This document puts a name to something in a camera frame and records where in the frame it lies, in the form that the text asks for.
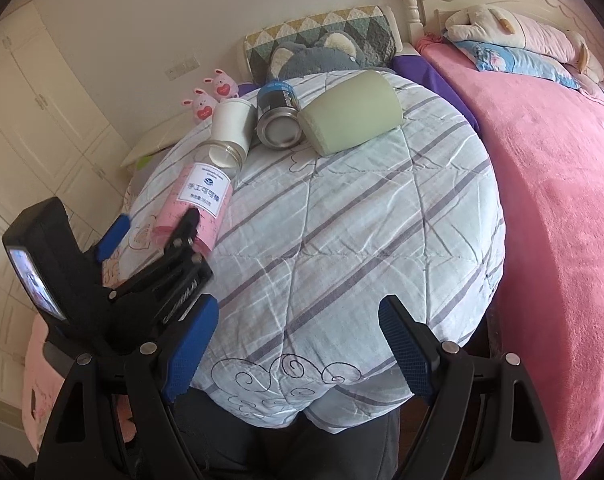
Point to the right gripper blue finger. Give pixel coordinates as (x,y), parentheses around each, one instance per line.
(106,246)

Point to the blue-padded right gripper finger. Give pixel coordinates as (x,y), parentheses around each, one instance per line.
(156,375)
(443,380)

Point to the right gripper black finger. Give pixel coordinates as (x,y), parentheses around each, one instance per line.
(179,242)

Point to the pink labelled glass jar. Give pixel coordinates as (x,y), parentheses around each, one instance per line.
(205,183)

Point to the white paper cup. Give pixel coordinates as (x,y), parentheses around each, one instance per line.
(233,123)

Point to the pale green cup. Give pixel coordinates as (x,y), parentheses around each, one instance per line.
(351,113)

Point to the heart patterned bedsheet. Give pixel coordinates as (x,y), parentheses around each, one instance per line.
(128,199)

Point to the grey patterned pillow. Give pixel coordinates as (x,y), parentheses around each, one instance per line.
(143,169)

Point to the light pink small blanket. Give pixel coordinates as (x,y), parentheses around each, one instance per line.
(45,369)

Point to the cream bedside cabinet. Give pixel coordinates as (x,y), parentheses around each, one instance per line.
(166,134)

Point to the cream wardrobe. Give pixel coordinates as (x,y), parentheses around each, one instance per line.
(54,140)

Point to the striped white quilt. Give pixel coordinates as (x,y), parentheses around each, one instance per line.
(310,245)

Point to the pink bunny plush left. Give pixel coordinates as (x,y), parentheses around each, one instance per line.
(202,105)

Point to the pink bunny plush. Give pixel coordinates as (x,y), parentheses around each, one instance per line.
(202,105)
(223,87)

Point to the blue metal can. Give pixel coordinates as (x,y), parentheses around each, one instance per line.
(277,127)

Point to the pink bunny plush right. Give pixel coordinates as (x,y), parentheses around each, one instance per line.
(223,87)

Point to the pink fleece blanket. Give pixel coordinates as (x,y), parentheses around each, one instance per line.
(546,143)

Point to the grey cat plush cushion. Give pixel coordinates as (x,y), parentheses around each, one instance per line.
(334,51)

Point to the diamond patterned quilted cover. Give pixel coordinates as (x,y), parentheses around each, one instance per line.
(373,28)

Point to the purple mattress sheet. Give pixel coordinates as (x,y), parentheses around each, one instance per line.
(419,70)

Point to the blue cartoon pillow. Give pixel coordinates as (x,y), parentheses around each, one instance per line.
(499,59)

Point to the pink printed pillow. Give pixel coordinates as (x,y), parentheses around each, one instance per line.
(590,82)

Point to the long pink plush toy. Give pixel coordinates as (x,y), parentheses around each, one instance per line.
(495,25)

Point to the wall socket panel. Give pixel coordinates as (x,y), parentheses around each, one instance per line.
(182,68)

